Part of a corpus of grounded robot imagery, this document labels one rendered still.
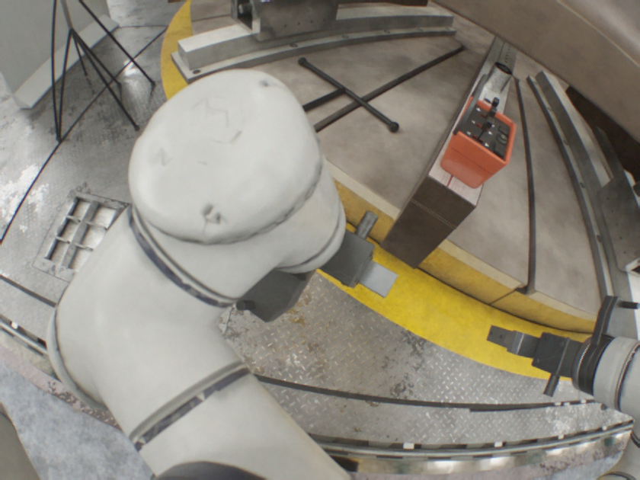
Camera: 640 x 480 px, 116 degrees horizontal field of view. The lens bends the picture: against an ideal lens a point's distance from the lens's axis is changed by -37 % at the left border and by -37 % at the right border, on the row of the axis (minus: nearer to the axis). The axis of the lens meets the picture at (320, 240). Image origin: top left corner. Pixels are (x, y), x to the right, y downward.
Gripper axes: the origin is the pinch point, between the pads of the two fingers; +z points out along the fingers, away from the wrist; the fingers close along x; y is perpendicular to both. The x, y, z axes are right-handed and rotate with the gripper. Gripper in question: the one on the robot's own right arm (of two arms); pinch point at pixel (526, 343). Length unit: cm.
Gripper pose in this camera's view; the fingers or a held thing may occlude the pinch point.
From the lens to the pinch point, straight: 56.3
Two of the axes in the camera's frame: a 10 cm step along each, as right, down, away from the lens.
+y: -3.3, 9.4, -0.9
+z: -1.3, 0.4, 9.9
